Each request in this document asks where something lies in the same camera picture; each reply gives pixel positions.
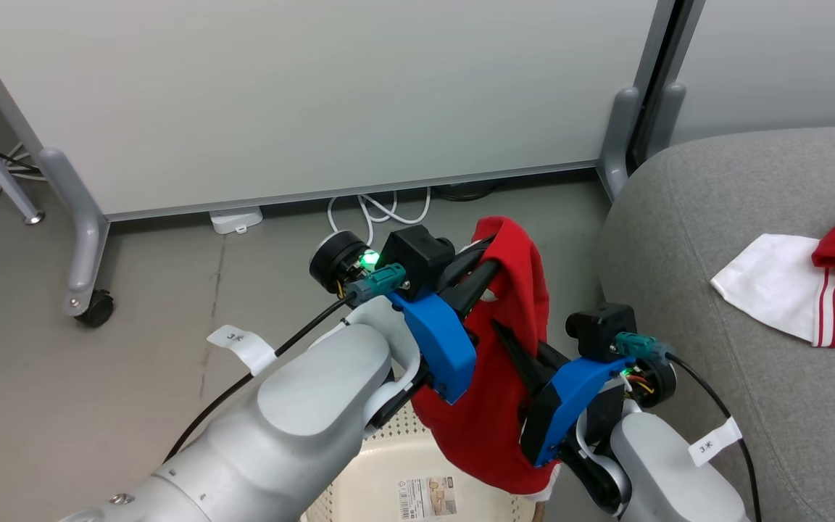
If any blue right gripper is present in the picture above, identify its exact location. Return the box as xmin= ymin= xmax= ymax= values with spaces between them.
xmin=492 ymin=321 xmax=637 ymax=467

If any coiled white cable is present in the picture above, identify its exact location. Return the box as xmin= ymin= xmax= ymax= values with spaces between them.
xmin=326 ymin=187 xmax=433 ymax=249

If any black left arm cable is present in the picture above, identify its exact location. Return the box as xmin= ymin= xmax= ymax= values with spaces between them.
xmin=162 ymin=265 xmax=408 ymax=465

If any white partition panel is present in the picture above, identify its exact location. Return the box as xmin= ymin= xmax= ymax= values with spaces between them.
xmin=0 ymin=0 xmax=673 ymax=223
xmin=671 ymin=0 xmax=835 ymax=146

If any black cable under partition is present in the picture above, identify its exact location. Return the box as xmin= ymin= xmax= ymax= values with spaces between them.
xmin=432 ymin=181 xmax=499 ymax=203

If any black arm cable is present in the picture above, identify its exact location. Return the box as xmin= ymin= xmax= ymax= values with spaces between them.
xmin=615 ymin=331 xmax=763 ymax=522
xmin=162 ymin=265 xmax=408 ymax=465

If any grey table leg with caster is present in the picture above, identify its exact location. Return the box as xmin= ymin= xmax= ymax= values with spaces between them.
xmin=38 ymin=148 xmax=111 ymax=318

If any red garment with white hem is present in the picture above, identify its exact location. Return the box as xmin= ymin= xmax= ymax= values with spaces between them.
xmin=410 ymin=215 xmax=562 ymax=502

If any grey fabric sofa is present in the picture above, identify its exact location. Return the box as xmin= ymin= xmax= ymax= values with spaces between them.
xmin=594 ymin=125 xmax=835 ymax=522

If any cream plastic laundry basket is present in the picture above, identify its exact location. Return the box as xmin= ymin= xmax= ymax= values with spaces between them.
xmin=300 ymin=402 xmax=546 ymax=522

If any white power adapter box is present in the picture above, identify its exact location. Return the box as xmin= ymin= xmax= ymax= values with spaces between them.
xmin=209 ymin=207 xmax=265 ymax=236

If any black caster wheel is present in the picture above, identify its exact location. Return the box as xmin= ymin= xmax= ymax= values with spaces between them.
xmin=75 ymin=289 xmax=116 ymax=328

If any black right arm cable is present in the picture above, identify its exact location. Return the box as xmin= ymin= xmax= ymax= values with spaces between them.
xmin=615 ymin=331 xmax=763 ymax=522

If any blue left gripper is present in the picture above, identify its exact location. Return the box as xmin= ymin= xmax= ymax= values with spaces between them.
xmin=387 ymin=235 xmax=501 ymax=405

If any white cable label tag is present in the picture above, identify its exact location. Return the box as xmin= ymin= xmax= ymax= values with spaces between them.
xmin=687 ymin=416 xmax=743 ymax=467
xmin=207 ymin=324 xmax=278 ymax=376

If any barcode sticker label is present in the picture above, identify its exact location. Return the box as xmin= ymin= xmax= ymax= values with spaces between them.
xmin=395 ymin=475 xmax=459 ymax=522

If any grey partition foot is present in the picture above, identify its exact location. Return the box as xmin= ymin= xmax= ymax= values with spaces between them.
xmin=642 ymin=81 xmax=687 ymax=165
xmin=597 ymin=86 xmax=641 ymax=202

